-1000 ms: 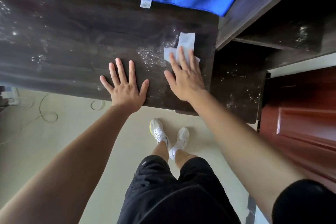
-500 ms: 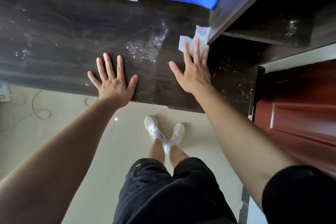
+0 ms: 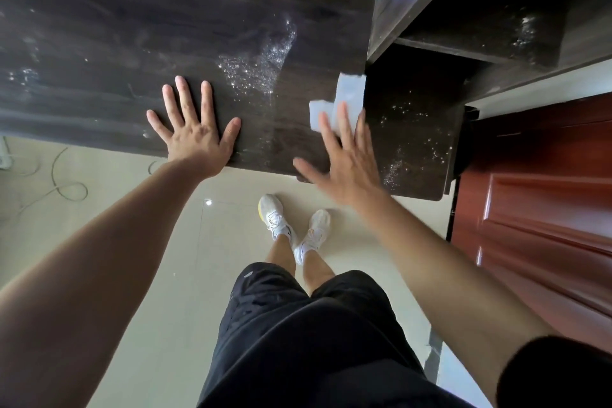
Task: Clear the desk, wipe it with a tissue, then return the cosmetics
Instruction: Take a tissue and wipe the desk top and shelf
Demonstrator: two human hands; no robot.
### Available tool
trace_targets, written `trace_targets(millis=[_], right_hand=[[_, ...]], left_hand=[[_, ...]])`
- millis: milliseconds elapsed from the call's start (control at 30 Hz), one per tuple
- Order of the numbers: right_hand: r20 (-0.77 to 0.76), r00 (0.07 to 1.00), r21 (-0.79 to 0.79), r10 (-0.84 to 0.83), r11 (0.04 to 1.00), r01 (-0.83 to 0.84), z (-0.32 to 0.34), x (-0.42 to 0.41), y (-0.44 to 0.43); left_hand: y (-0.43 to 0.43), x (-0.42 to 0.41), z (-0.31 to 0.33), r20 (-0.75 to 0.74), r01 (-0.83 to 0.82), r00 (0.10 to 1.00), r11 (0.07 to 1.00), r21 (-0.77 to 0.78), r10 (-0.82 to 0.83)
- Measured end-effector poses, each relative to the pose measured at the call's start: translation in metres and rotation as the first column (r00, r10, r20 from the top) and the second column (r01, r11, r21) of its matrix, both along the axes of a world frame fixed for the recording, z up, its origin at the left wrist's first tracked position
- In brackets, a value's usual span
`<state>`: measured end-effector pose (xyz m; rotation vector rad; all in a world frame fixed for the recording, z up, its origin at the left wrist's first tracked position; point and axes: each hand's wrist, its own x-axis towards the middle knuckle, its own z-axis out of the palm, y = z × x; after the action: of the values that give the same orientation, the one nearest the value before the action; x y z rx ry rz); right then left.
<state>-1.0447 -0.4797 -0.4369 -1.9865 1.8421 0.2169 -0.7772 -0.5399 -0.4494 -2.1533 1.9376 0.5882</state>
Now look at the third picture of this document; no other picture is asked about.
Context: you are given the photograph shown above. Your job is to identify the person's left forearm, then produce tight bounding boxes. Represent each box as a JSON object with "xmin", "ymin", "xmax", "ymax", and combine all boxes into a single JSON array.
[{"xmin": 0, "ymin": 159, "xmax": 226, "ymax": 408}]

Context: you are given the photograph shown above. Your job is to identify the red wooden door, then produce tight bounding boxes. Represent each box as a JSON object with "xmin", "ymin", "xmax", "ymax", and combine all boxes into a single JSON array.
[{"xmin": 449, "ymin": 92, "xmax": 612, "ymax": 356}]

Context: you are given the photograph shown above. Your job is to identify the white tissue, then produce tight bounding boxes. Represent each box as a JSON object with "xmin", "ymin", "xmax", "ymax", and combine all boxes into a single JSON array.
[{"xmin": 308, "ymin": 71, "xmax": 368, "ymax": 136}]

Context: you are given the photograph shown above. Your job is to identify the person's right hand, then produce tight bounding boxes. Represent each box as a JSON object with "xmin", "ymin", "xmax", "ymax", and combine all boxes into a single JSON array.
[{"xmin": 292, "ymin": 101, "xmax": 388, "ymax": 208}]

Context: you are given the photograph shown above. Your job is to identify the person's right leg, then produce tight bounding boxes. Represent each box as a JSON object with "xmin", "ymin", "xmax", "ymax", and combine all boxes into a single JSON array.
[{"xmin": 301, "ymin": 249, "xmax": 335, "ymax": 296}]

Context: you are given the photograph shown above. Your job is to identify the dark wooden table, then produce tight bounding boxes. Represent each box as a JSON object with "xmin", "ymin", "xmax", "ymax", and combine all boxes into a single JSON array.
[{"xmin": 0, "ymin": 0, "xmax": 467, "ymax": 202}]

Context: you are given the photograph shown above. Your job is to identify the white cable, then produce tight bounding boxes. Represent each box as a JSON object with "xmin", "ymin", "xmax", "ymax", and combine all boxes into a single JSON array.
[{"xmin": 0, "ymin": 135, "xmax": 89, "ymax": 222}]

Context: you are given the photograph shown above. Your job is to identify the person's left leg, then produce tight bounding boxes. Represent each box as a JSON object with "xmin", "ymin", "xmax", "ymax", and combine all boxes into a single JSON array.
[{"xmin": 265, "ymin": 233, "xmax": 297, "ymax": 277}]

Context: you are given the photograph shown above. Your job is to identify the black shirt sleeve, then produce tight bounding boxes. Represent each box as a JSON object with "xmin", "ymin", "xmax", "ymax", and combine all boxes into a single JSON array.
[{"xmin": 496, "ymin": 335, "xmax": 612, "ymax": 408}]

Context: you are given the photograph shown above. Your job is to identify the person's white right shoe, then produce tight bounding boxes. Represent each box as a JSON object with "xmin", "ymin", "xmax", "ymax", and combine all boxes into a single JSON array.
[{"xmin": 293, "ymin": 209, "xmax": 332, "ymax": 266}]

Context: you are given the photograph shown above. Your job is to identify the person's white left shoe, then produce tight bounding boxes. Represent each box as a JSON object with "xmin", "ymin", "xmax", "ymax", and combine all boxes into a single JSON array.
[{"xmin": 258, "ymin": 194, "xmax": 298, "ymax": 249}]

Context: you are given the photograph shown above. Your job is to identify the person's white shoe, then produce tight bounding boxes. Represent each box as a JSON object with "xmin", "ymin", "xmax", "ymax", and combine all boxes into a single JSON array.
[
  {"xmin": 293, "ymin": 209, "xmax": 332, "ymax": 266},
  {"xmin": 258, "ymin": 194, "xmax": 298, "ymax": 249}
]

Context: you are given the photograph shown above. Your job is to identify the person's right forearm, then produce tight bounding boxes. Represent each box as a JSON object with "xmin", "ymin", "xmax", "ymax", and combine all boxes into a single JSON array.
[{"xmin": 363, "ymin": 192, "xmax": 560, "ymax": 404}]

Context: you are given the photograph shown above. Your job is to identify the black shorts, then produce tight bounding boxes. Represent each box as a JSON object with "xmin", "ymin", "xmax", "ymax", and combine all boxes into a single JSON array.
[{"xmin": 196, "ymin": 261, "xmax": 474, "ymax": 408}]

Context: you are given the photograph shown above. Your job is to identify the person's leg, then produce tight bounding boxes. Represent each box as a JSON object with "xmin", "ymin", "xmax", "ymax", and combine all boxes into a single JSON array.
[
  {"xmin": 301, "ymin": 249, "xmax": 335, "ymax": 296},
  {"xmin": 265, "ymin": 233, "xmax": 297, "ymax": 277}
]

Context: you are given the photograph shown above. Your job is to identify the person's left hand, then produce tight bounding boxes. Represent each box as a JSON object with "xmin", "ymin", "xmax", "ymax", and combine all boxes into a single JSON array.
[{"xmin": 145, "ymin": 75, "xmax": 242, "ymax": 180}]

